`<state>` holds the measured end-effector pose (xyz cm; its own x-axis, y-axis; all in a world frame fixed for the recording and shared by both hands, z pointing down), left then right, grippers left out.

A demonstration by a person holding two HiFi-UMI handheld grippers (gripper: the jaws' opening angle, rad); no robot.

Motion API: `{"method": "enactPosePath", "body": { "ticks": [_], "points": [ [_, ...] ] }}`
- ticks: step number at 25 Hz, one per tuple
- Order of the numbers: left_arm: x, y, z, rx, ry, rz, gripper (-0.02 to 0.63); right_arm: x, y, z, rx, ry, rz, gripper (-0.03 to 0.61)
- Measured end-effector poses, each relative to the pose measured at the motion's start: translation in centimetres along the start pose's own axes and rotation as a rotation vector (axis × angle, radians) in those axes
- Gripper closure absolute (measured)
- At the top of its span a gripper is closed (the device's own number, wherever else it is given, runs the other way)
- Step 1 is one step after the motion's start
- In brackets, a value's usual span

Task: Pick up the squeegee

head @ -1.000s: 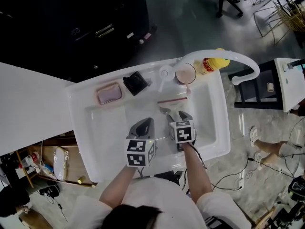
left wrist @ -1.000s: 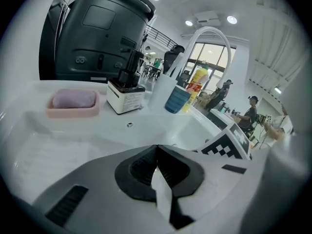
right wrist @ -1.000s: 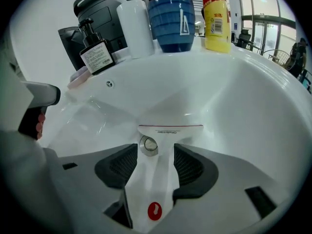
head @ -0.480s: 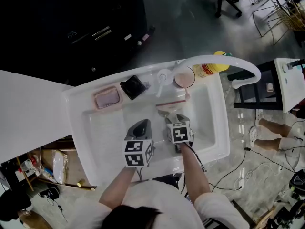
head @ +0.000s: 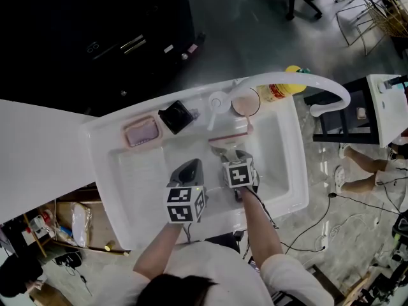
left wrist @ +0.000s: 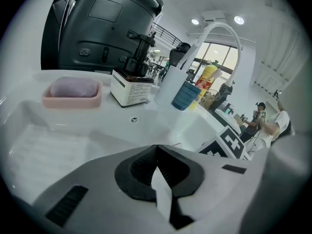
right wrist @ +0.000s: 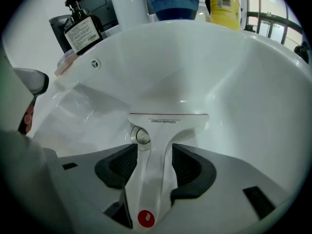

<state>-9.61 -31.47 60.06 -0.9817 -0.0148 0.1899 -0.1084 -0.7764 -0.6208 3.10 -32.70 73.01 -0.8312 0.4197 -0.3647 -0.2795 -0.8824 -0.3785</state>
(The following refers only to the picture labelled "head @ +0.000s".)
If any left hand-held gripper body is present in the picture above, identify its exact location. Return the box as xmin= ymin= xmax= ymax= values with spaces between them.
xmin=165 ymin=158 xmax=208 ymax=225

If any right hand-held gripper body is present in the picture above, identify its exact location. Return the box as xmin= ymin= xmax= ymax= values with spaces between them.
xmin=221 ymin=150 xmax=260 ymax=194

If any pink and white squeegee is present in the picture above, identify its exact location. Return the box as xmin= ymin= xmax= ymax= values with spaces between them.
xmin=208 ymin=132 xmax=249 ymax=159

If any person's left forearm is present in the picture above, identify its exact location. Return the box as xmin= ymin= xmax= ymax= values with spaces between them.
xmin=133 ymin=221 xmax=186 ymax=281

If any person's right forearm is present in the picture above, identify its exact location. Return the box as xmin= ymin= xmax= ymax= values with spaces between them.
xmin=239 ymin=186 xmax=285 ymax=269

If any white sink basin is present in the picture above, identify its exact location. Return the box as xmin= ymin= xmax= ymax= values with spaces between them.
xmin=78 ymin=75 xmax=310 ymax=251

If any black square container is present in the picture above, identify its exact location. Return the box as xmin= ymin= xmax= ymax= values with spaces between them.
xmin=157 ymin=99 xmax=196 ymax=136

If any yellow bottle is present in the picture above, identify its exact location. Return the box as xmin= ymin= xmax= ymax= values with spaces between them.
xmin=256 ymin=64 xmax=312 ymax=104

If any pink soap dish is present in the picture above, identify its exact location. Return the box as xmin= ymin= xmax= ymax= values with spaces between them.
xmin=121 ymin=114 xmax=164 ymax=150

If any person's white shirt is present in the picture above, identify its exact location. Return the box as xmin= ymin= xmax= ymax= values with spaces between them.
xmin=95 ymin=240 xmax=326 ymax=306

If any white curved faucet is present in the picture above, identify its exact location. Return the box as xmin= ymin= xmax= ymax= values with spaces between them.
xmin=207 ymin=71 xmax=352 ymax=132

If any wooden stick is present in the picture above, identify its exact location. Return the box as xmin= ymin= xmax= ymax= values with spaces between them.
xmin=52 ymin=239 xmax=131 ymax=257

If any clear plastic bag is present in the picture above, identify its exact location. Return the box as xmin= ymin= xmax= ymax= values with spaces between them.
xmin=71 ymin=201 xmax=94 ymax=249

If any small white sink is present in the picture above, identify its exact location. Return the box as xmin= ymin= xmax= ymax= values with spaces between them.
xmin=366 ymin=73 xmax=408 ymax=149

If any black equipment stand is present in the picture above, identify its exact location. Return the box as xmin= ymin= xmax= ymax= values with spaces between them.
xmin=363 ymin=211 xmax=408 ymax=306

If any black cabinet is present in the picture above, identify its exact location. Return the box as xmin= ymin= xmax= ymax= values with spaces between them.
xmin=0 ymin=0 xmax=207 ymax=118

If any black cable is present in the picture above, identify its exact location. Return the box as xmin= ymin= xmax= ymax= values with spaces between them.
xmin=279 ymin=192 xmax=334 ymax=255

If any black stool frame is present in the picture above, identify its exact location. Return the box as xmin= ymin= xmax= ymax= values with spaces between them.
xmin=303 ymin=76 xmax=384 ymax=145

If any white cable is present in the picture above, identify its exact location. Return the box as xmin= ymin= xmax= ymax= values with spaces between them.
xmin=329 ymin=213 xmax=363 ymax=239

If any gold wire chair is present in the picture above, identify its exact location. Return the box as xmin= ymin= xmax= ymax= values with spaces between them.
xmin=356 ymin=0 xmax=408 ymax=57

